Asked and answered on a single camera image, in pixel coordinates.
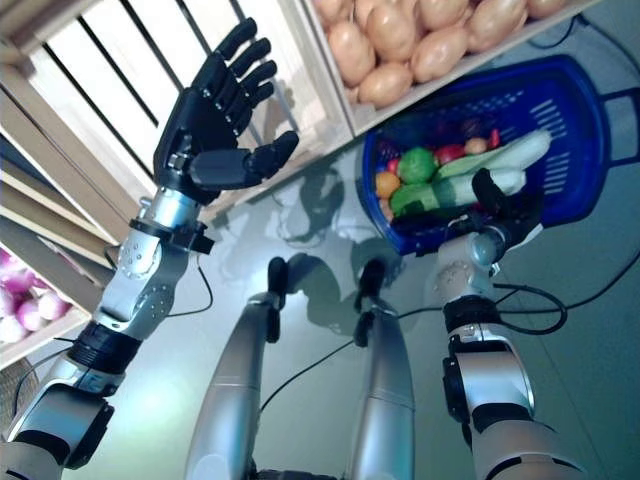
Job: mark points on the small orange fruit toy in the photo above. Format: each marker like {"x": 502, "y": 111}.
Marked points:
{"x": 386, "y": 184}

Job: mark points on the tiny red vegetable toy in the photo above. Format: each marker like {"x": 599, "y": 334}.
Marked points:
{"x": 393, "y": 165}

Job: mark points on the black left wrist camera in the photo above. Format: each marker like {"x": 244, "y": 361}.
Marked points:
{"x": 195, "y": 240}

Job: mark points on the silver robot left leg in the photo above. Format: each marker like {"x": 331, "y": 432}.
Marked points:
{"x": 235, "y": 390}

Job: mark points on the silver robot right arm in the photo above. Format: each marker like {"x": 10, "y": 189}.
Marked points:
{"x": 475, "y": 300}

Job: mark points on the wooden potato crate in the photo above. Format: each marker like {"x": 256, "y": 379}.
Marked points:
{"x": 425, "y": 95}

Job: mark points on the tan ginger toy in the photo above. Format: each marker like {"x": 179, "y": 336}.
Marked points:
{"x": 386, "y": 210}

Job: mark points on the silver robot leg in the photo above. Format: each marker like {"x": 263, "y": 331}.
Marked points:
{"x": 235, "y": 390}
{"x": 385, "y": 390}

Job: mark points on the small red carrot toy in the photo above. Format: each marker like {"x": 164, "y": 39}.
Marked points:
{"x": 495, "y": 137}

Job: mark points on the small green cabbage toy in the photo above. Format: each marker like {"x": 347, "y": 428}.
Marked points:
{"x": 415, "y": 165}

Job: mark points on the purple white turnip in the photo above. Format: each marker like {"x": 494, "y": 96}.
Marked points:
{"x": 15, "y": 277}
{"x": 50, "y": 306}

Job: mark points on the silver robot right leg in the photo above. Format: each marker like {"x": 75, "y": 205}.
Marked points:
{"x": 385, "y": 390}

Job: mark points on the small red tomato toy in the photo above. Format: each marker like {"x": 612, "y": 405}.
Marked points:
{"x": 450, "y": 153}

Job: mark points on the blue plastic shopping basket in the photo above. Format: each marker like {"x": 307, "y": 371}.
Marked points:
{"x": 565, "y": 100}

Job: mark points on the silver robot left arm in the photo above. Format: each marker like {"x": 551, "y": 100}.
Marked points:
{"x": 135, "y": 290}

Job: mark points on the grey woven basket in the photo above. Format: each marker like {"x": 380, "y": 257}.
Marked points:
{"x": 15, "y": 390}

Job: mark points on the wooden display stand frame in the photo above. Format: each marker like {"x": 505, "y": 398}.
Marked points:
{"x": 50, "y": 200}

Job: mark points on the small tan onion toy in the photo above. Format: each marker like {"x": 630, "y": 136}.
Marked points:
{"x": 476, "y": 146}

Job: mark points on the dark purple eggplant toy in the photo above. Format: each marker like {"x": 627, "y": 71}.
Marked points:
{"x": 470, "y": 127}

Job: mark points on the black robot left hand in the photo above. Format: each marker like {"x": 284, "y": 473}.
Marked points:
{"x": 210, "y": 135}

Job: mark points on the tan potato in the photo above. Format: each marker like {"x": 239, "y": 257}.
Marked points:
{"x": 442, "y": 12}
{"x": 385, "y": 83}
{"x": 392, "y": 30}
{"x": 439, "y": 54}
{"x": 547, "y": 7}
{"x": 351, "y": 52}
{"x": 497, "y": 22}

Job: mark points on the slatted-bottom wooden crate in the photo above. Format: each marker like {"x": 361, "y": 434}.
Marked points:
{"x": 125, "y": 75}

